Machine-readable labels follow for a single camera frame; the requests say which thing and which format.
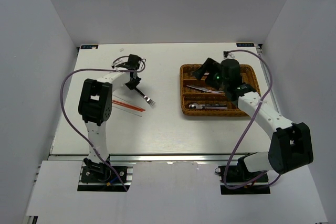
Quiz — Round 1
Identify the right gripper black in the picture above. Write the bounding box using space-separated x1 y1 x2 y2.
191 58 227 90

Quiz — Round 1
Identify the knife with black handle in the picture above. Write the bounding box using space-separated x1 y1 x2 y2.
203 90 224 95

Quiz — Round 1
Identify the knife with pink handle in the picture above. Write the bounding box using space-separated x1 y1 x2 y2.
187 85 210 91

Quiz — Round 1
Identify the fork with black handle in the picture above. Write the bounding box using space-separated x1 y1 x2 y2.
132 73 155 108

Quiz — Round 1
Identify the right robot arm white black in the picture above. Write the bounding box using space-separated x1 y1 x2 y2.
193 58 313 182

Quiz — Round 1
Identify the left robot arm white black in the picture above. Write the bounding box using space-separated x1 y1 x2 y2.
78 54 143 182

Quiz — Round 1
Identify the orange chopstick lower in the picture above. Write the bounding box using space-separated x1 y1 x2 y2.
112 101 144 112

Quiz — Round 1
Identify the orange chopstick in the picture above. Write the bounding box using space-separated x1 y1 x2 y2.
112 101 144 112
112 100 146 111

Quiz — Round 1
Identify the orange chopstick upper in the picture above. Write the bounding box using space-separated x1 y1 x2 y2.
112 100 146 111

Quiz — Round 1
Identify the white chopstick lower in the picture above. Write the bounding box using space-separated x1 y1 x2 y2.
112 104 142 117

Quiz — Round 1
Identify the woven wicker cutlery tray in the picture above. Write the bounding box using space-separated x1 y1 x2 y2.
180 64 247 117

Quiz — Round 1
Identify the blue label left corner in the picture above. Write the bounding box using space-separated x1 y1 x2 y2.
80 45 99 50

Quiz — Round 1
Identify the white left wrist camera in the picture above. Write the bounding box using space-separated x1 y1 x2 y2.
111 59 125 69

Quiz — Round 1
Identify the aluminium rail front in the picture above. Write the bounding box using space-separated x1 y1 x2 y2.
48 153 281 163

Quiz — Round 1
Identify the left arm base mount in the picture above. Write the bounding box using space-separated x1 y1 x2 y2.
77 164 133 193

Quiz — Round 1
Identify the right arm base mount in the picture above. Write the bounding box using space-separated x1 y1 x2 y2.
214 166 270 195

